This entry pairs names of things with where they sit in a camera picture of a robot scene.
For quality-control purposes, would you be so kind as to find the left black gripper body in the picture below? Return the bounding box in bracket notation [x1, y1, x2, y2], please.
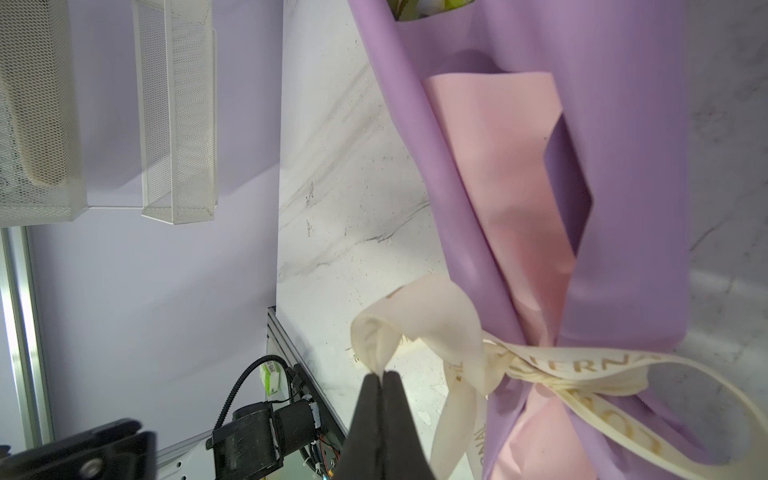
[1, 418, 157, 480]

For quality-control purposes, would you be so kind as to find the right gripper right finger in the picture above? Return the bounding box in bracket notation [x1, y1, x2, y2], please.
[381, 371, 434, 480]

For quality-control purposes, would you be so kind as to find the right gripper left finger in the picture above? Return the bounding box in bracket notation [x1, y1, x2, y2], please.
[334, 374, 383, 480]

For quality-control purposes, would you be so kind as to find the cream ribbon roll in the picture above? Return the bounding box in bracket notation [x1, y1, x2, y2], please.
[350, 275, 767, 479]

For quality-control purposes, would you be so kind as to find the pink purple wrapping paper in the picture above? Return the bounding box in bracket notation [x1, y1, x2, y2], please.
[347, 0, 715, 480]

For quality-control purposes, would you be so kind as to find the white fake rose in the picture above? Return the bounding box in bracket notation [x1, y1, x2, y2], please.
[386, 0, 473, 22]

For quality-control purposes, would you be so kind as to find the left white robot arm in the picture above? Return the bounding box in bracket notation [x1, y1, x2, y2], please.
[1, 355, 318, 479]

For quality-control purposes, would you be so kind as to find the green white packet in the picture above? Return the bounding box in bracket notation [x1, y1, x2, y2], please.
[259, 361, 283, 398]

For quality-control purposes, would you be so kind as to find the upper white mesh shelf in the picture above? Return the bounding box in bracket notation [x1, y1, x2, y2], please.
[1, 1, 87, 227]

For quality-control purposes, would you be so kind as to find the white mesh shelf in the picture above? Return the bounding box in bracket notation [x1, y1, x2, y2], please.
[1, 1, 87, 227]
[132, 0, 218, 225]

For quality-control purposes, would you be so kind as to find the lower white mesh shelf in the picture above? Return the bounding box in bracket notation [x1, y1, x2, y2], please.
[132, 0, 218, 225]

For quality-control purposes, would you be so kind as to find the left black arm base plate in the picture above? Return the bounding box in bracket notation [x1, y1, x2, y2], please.
[291, 363, 346, 479]

